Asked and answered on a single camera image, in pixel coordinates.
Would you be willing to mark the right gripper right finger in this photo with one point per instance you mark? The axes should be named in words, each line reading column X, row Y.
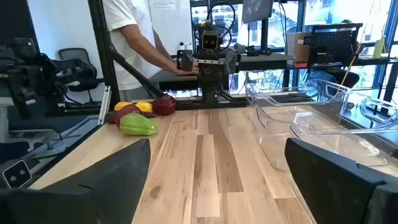
column 335, row 193

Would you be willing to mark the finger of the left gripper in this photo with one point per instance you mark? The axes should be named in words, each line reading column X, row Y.
column 230, row 62
column 187, row 60

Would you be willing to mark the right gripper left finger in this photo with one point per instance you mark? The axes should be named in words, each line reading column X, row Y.
column 93, row 196

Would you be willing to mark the yellow lemon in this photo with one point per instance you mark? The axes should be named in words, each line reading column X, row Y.
column 144, row 106

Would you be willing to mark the orange-yellow mango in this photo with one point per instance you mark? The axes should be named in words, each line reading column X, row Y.
column 122, row 105

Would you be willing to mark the green pepper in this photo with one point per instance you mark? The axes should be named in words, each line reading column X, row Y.
column 136, row 124

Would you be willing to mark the person's right forearm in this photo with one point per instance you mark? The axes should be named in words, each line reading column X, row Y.
column 146, row 46

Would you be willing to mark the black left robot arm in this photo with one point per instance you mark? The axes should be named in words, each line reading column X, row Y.
column 210, row 93

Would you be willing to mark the black background robot arm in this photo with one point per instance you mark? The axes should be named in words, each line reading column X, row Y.
column 28, row 77

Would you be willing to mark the person's right hand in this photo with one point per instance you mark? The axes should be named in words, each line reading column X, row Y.
column 196, row 71

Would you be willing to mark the white bottle black cap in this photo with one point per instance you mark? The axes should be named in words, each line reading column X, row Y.
column 182, row 46

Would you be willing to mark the whiteboard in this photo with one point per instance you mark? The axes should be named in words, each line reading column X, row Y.
column 171, row 25

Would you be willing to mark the black monitor stand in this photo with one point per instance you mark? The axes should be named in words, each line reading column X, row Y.
column 264, row 34

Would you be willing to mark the clear plastic bin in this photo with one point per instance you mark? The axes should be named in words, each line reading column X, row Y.
column 264, row 124
column 357, row 146

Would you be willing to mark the black computer monitor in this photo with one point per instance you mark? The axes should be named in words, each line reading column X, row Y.
column 258, row 11

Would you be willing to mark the person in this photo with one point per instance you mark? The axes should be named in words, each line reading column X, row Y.
column 124, row 46

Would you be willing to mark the cardboard box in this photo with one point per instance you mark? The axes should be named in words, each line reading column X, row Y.
column 297, row 46

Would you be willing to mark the small red box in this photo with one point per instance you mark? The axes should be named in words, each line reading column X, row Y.
column 300, row 64

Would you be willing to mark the black pegboard rack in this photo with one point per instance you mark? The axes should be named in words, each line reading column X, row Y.
column 332, row 43

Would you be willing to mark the black office chair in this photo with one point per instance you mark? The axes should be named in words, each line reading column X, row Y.
column 73, row 54

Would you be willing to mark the black desk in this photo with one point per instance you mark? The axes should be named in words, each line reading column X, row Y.
column 367, row 62

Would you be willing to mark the green bottle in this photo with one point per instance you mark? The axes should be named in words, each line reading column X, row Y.
column 379, row 48

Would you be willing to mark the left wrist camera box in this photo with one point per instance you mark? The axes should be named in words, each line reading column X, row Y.
column 210, row 40

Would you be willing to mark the white table-level camera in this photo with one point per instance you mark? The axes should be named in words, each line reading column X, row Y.
column 17, row 174

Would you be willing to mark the black aluminium table frame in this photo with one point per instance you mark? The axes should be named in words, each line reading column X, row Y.
column 104, row 62

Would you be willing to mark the silver edge bracket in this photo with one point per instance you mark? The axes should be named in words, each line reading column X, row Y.
column 105, row 105

